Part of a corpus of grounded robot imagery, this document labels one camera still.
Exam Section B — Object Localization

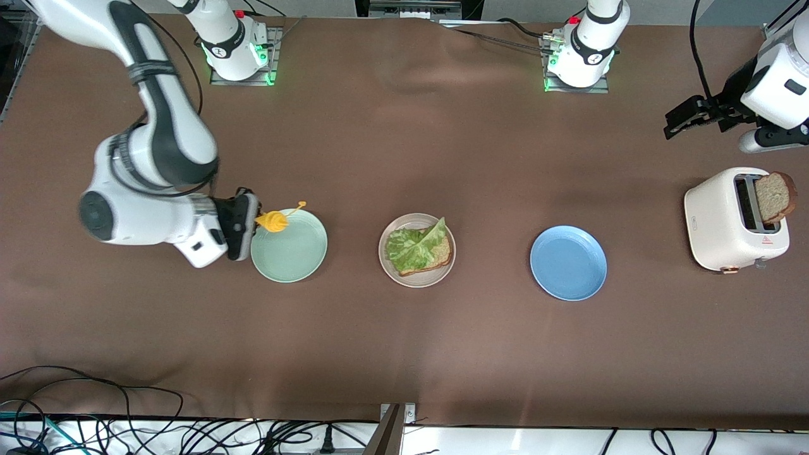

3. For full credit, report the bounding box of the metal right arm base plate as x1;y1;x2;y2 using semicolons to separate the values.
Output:
209;25;280;87

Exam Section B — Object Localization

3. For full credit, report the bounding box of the clear enclosure with aluminium frame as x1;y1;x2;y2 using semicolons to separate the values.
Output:
0;9;39;121

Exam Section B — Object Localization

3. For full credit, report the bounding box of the mint green plate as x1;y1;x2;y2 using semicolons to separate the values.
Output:
250;209;329;283

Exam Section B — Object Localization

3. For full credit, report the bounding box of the beige plate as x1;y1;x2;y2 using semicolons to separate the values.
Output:
378;213;456;289

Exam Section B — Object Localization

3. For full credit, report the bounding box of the blue plate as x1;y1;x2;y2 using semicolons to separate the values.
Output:
530;226;608;302

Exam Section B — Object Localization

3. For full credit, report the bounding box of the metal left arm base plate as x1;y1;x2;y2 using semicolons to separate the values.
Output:
542;32;611;94

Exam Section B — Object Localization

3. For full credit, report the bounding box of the green lettuce leaf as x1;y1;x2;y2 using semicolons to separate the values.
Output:
386;217;451;271

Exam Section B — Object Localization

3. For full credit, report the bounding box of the brown table cover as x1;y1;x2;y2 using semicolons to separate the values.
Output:
0;11;809;432

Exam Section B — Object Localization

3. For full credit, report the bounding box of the black equipment rack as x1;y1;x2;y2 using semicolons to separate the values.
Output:
354;0;484;21

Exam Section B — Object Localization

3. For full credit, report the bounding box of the teal floor cable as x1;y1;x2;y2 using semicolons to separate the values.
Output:
0;411;83;452

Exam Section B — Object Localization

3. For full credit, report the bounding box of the brown bread slice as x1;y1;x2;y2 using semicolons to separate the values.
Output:
397;233;453;277
755;171;799;224

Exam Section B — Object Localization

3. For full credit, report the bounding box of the black base cable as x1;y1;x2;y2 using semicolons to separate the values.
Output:
442;18;550;54

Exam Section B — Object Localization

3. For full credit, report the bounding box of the metal edge bracket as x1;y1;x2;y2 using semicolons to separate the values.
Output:
378;403;417;455

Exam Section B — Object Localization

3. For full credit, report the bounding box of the yellow mustard squeeze bottle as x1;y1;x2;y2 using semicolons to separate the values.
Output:
255;201;308;235

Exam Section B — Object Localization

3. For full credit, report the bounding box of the white toaster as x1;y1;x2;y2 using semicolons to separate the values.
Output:
684;167;791;275

